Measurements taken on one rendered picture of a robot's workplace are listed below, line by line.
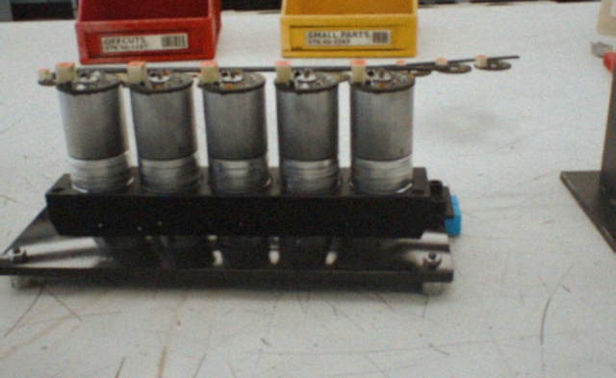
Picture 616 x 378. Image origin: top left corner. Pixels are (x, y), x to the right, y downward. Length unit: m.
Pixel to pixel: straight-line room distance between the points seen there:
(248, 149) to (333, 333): 0.08
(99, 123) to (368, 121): 0.10
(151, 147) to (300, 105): 0.06
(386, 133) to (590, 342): 0.10
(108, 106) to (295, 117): 0.07
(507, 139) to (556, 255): 0.12
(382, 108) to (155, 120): 0.08
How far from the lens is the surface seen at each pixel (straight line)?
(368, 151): 0.29
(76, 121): 0.31
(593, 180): 0.36
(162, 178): 0.30
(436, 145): 0.40
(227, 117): 0.29
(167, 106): 0.29
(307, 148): 0.29
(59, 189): 0.32
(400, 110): 0.29
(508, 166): 0.38
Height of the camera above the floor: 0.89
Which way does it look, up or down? 23 degrees down
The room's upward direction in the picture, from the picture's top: 2 degrees counter-clockwise
